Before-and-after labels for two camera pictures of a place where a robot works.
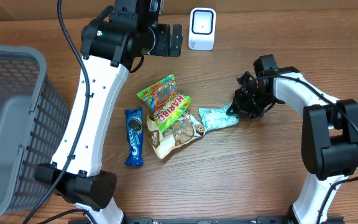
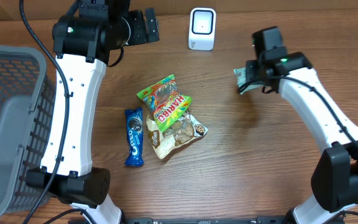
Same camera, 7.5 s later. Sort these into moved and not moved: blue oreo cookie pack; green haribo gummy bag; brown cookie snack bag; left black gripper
Moved: left black gripper
Not moved: brown cookie snack bag; green haribo gummy bag; blue oreo cookie pack
